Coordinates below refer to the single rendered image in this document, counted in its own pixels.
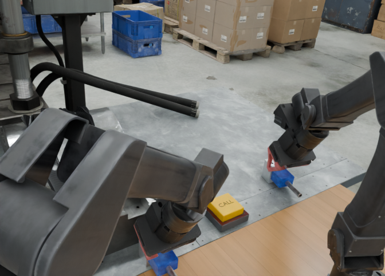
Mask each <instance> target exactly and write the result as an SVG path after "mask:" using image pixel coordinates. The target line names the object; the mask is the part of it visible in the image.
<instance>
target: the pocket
mask: <svg viewBox="0 0 385 276"><path fill-rule="evenodd" d="M149 207H150V205H149V202H148V200H147V199H146V198H127V199H126V201H125V204H124V207H123V210H124V211H125V212H127V213H128V219H131V218H134V217H136V216H139V215H142V214H145V213H146V211H147V210H148V208H149Z"/></svg>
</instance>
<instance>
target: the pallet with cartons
mask: <svg viewBox="0 0 385 276"><path fill-rule="evenodd" d="M324 4H325V0H274V5H273V11H272V17H271V22H270V26H269V34H268V40H267V42H270V43H273V44H274V46H273V48H271V49H270V51H273V52H276V53H278V54H283V53H284V51H285V48H287V49H290V50H293V51H299V50H301V46H306V47H308V48H314V47H315V43H316V38H317V35H318V32H319V27H320V23H321V16H322V13H323V8H324Z"/></svg>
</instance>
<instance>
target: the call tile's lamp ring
mask: <svg viewBox="0 0 385 276"><path fill-rule="evenodd" d="M207 211H208V212H209V213H210V214H211V215H212V216H213V217H214V218H215V219H216V220H217V221H218V223H219V224H220V225H221V226H223V225H225V224H228V223H230V222H232V221H234V220H237V219H239V218H241V217H244V216H246V215H248V213H247V212H246V211H245V210H244V209H243V212H244V214H242V215H239V216H236V217H235V218H232V219H230V220H227V221H225V222H223V223H222V222H221V221H220V220H219V219H218V217H217V216H216V215H215V214H214V213H213V212H212V211H211V210H210V209H209V208H208V207H207Z"/></svg>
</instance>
